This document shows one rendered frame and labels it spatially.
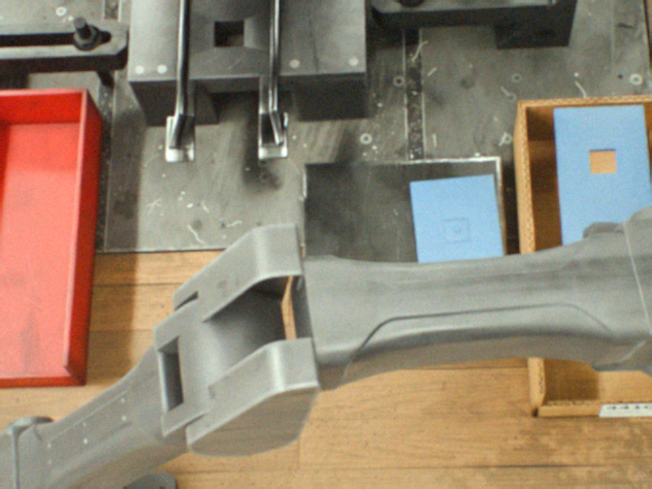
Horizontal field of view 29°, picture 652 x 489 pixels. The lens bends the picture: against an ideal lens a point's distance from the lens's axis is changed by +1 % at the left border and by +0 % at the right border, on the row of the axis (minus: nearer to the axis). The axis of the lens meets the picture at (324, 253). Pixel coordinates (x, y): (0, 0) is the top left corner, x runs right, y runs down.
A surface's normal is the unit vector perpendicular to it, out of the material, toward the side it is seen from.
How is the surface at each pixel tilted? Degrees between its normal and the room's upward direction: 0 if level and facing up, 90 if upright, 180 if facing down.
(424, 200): 0
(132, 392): 49
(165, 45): 0
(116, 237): 0
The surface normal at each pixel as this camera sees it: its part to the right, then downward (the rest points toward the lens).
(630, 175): -0.07, -0.35
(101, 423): -0.80, -0.12
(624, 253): 0.14, -0.40
